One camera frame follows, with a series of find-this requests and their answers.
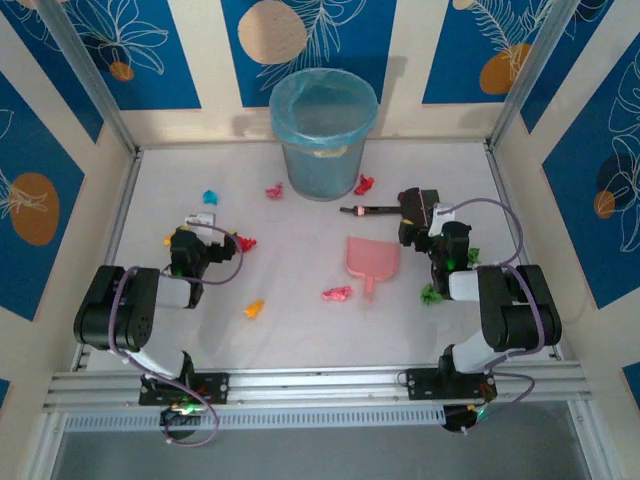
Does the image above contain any pink plastic dustpan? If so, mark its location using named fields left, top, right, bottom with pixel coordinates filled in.
left=344, top=236, right=401, bottom=305

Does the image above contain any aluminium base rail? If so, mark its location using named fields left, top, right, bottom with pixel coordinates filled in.
left=42, top=366, right=596, bottom=415

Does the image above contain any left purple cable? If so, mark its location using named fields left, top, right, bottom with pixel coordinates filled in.
left=107, top=222, right=246, bottom=447

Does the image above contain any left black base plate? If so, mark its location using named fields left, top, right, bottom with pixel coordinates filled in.
left=138, top=372, right=231, bottom=407

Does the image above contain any aluminium frame post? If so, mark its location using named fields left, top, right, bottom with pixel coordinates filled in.
left=35, top=0, right=142, bottom=157
left=485, top=0, right=586, bottom=152

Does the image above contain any purple cable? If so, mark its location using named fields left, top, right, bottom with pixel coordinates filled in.
left=434, top=198, right=551, bottom=436
left=107, top=222, right=246, bottom=447

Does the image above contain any yellow paper scrap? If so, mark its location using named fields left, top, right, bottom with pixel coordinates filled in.
left=162, top=225, right=189, bottom=248

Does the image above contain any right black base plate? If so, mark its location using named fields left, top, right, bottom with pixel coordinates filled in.
left=405, top=368, right=497, bottom=402

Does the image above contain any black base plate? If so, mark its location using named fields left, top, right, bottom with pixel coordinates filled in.
left=405, top=368, right=497, bottom=402
left=138, top=372, right=231, bottom=407

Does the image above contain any dark brown hand brush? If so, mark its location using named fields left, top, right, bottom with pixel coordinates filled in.
left=339, top=188, right=442, bottom=227

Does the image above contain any grey slotted cable duct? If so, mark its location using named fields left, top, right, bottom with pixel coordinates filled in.
left=62, top=403, right=447, bottom=434

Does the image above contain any bin with blue liner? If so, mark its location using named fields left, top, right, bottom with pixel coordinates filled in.
left=268, top=68, right=379, bottom=202

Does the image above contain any small black controller board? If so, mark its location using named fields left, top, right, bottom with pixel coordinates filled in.
left=158, top=403, right=209, bottom=442
left=442, top=402, right=494, bottom=437

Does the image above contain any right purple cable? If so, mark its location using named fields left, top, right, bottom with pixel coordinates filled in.
left=434, top=198, right=551, bottom=436

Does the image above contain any aluminium side rail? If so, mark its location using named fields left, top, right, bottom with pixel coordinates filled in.
left=71, top=149, right=146, bottom=372
left=483, top=142, right=569, bottom=364

